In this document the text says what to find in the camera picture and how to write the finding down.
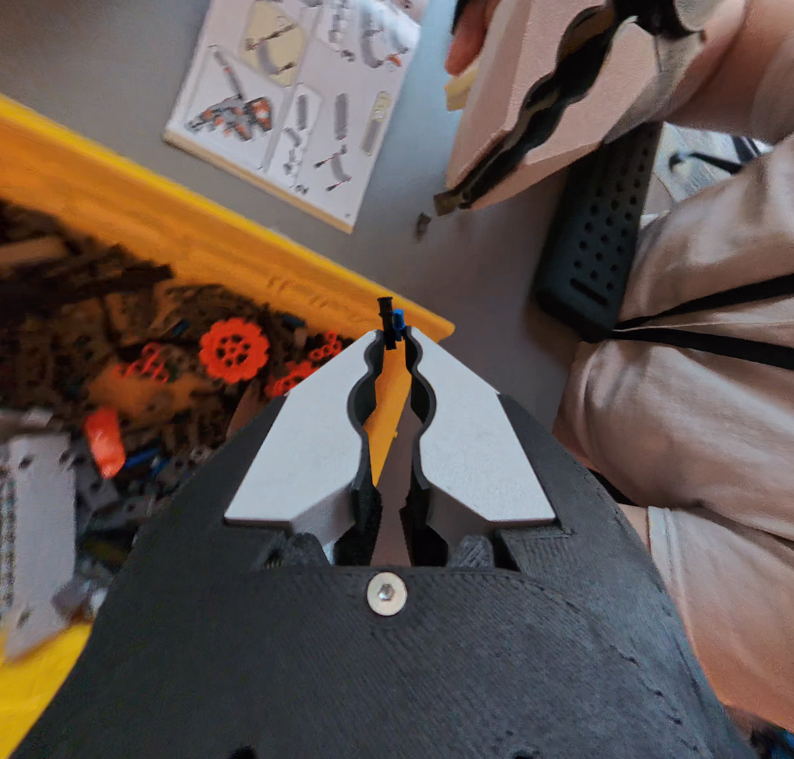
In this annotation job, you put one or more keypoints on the orange round connector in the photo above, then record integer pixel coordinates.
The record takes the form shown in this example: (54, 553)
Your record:
(104, 439)

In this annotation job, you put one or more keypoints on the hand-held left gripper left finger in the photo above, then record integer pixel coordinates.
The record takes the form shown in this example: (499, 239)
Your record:
(298, 461)

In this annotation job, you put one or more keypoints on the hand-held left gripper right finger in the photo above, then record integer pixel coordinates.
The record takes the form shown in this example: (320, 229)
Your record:
(477, 461)

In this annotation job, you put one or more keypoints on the orange gear piece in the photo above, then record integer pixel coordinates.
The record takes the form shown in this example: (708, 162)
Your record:
(234, 350)

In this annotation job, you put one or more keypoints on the person's blue jeans leg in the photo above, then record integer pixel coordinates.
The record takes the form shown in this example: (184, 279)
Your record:
(775, 743)

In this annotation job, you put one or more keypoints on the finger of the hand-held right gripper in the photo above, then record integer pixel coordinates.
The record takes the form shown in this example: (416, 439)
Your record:
(515, 77)
(608, 108)

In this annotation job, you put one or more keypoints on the person's beige shirt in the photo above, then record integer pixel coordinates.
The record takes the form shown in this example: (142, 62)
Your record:
(695, 430)

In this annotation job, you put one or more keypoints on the person's right hand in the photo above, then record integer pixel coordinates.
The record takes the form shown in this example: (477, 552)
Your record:
(474, 33)

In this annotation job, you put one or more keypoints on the building instruction booklet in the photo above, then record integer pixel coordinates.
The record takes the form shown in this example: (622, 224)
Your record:
(298, 89)

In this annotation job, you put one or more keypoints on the small black pin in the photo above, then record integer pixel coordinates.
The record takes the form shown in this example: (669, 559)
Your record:
(386, 322)

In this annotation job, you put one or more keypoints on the small blue pin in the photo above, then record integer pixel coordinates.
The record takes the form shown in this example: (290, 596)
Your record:
(398, 322)

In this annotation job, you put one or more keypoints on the large grey motor block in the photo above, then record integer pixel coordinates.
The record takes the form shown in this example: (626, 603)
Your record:
(37, 511)

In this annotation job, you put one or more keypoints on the pile of building pieces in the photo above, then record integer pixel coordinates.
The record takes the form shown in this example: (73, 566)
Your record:
(124, 350)

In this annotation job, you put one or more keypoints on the yellow plastic bin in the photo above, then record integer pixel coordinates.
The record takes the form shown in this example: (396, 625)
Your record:
(186, 226)

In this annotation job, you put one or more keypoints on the small grey building block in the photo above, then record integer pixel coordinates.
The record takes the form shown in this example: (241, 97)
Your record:
(423, 224)

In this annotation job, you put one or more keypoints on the person's right forearm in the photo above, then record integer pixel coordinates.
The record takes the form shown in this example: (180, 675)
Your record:
(744, 70)

